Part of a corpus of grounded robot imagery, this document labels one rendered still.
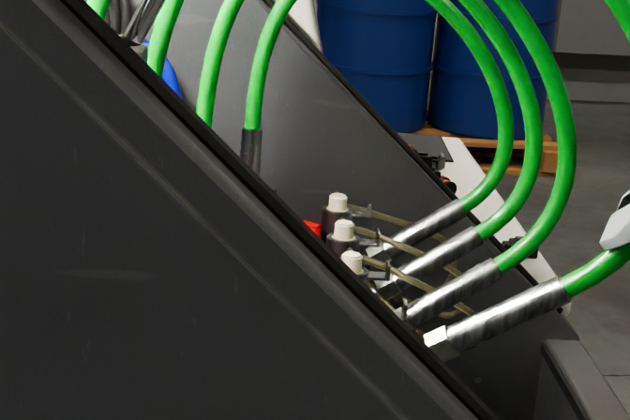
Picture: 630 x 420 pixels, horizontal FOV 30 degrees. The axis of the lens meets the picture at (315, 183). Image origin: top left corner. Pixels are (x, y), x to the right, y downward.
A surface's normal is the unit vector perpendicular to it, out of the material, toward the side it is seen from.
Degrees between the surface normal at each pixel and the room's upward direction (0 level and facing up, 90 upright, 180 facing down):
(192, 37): 90
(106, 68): 74
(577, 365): 0
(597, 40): 90
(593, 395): 0
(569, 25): 90
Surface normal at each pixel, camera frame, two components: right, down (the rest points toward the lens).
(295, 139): 0.04, 0.27
